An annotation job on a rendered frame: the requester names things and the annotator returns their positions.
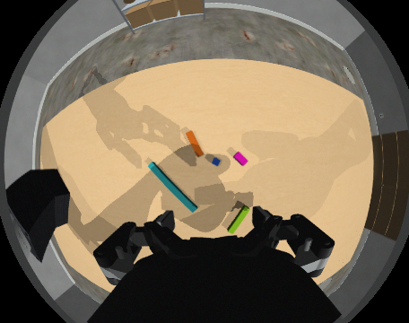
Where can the lime green rod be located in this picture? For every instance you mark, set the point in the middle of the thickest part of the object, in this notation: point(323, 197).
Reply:
point(238, 219)

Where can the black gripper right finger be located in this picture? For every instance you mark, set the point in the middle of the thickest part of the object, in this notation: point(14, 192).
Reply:
point(311, 246)

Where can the orange rod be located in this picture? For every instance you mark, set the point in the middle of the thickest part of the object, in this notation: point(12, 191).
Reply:
point(194, 143)

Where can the turquoise rod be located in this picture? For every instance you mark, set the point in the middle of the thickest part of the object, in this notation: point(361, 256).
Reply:
point(172, 187)

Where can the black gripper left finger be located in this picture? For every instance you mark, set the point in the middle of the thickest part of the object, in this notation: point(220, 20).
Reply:
point(116, 257)

